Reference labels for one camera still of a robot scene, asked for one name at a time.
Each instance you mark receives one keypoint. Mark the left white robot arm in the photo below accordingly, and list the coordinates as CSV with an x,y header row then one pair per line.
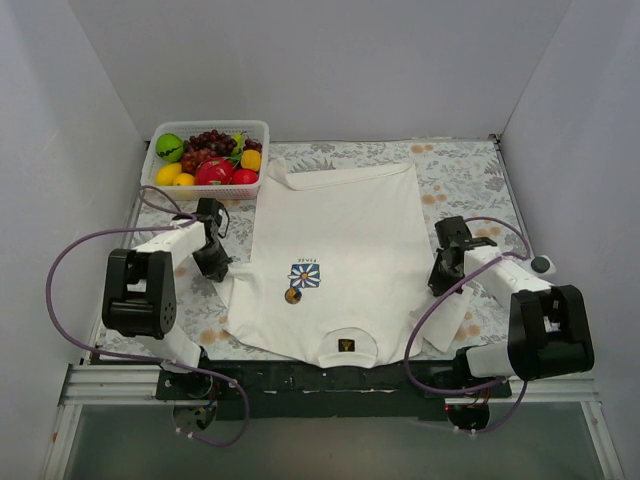
x,y
140,296

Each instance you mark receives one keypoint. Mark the white printed t-shirt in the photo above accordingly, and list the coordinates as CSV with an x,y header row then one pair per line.
x,y
355,242

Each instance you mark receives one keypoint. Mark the white plastic fruit basket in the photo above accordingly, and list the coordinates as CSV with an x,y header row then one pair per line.
x,y
255,129

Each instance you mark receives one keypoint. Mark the aluminium frame rail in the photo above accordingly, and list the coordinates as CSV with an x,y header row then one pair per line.
x,y
137,385

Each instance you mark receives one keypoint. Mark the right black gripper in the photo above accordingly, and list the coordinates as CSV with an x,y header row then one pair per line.
x,y
446,270

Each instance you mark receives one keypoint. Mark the green toy fruit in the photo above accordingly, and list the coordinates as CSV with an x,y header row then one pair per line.
x,y
169,147

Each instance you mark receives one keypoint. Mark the red toy apple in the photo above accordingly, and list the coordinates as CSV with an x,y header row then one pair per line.
x,y
244,177

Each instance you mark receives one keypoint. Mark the yellow toy mango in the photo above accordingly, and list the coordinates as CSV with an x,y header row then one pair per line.
x,y
184,180

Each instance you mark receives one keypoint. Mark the yellow toy lemon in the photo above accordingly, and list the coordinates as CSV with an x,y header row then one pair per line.
x,y
167,174

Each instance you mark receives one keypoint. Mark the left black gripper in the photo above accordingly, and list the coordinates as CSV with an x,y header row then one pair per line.
x,y
214,258

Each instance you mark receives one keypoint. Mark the orange toy fruit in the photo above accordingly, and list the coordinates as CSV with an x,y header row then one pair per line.
x,y
251,160

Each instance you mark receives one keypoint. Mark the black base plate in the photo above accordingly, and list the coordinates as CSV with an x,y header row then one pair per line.
x,y
288,389

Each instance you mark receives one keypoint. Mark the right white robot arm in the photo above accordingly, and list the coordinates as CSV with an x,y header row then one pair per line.
x,y
548,330

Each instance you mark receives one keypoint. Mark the red toy dragon fruit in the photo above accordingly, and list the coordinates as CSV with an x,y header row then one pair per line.
x,y
214,171

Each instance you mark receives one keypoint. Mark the white bottle grey cap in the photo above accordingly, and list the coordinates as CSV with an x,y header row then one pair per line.
x,y
542,266

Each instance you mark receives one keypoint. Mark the dark red toy grapes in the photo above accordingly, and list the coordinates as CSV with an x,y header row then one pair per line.
x,y
215,143

